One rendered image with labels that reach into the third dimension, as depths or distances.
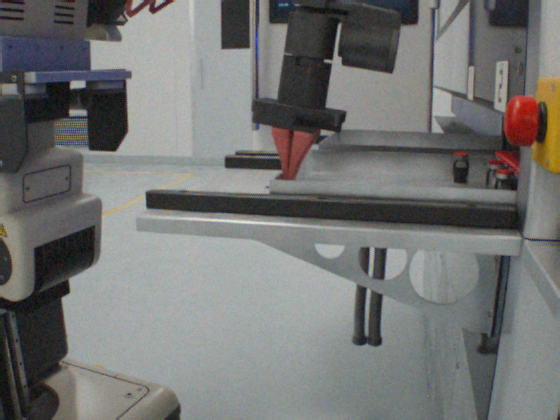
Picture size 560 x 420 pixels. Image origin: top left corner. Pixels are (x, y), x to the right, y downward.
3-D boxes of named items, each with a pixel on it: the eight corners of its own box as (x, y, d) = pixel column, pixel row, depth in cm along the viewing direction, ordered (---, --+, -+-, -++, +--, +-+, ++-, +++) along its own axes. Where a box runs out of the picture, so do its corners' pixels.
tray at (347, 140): (499, 152, 111) (500, 135, 110) (523, 173, 86) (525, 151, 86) (337, 145, 118) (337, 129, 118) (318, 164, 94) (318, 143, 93)
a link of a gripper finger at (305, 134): (301, 198, 63) (314, 115, 61) (241, 186, 64) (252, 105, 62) (312, 186, 70) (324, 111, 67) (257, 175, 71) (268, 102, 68)
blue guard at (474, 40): (435, 85, 237) (437, 43, 232) (528, 111, 53) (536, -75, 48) (434, 85, 237) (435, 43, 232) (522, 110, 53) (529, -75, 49)
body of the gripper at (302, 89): (337, 131, 61) (348, 63, 59) (248, 115, 62) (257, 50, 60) (344, 126, 67) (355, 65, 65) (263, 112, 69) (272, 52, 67)
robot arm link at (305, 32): (296, 6, 64) (285, 0, 59) (353, 14, 63) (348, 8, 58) (288, 63, 66) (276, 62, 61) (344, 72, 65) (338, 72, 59)
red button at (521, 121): (544, 144, 44) (548, 96, 43) (556, 151, 40) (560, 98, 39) (499, 142, 45) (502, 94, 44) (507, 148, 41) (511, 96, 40)
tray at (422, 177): (534, 182, 79) (536, 159, 78) (586, 228, 54) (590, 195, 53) (309, 171, 86) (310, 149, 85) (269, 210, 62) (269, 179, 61)
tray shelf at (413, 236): (494, 157, 116) (495, 149, 116) (598, 260, 50) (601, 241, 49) (278, 149, 127) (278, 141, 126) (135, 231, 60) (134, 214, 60)
